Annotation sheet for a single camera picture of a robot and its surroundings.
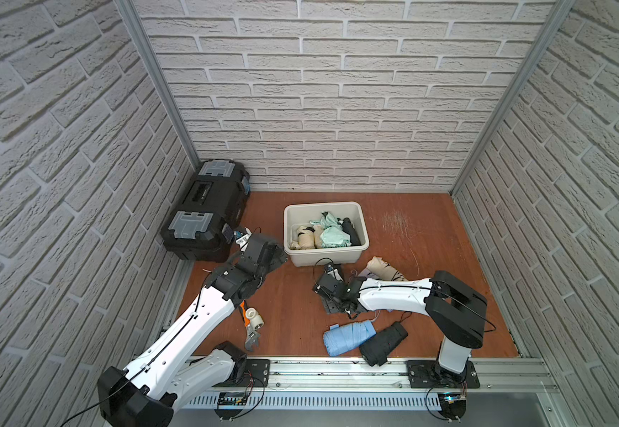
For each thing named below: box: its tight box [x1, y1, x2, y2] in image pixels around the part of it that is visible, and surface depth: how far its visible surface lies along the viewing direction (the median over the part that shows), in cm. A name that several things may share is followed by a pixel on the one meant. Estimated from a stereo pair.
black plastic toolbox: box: [160, 158, 252, 263], surface depth 93 cm
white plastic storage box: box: [282, 201, 370, 268], surface depth 97 cm
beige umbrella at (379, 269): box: [358, 256, 409, 282], surface depth 93 cm
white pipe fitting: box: [245, 306, 266, 331], surface depth 83 cm
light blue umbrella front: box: [322, 320, 377, 357], surface depth 79 cm
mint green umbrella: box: [309, 210, 352, 249], surface depth 92 cm
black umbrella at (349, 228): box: [336, 217, 362, 247], surface depth 97 cm
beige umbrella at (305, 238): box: [289, 225, 317, 250], surface depth 102 cm
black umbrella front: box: [358, 322, 409, 367], surface depth 79 cm
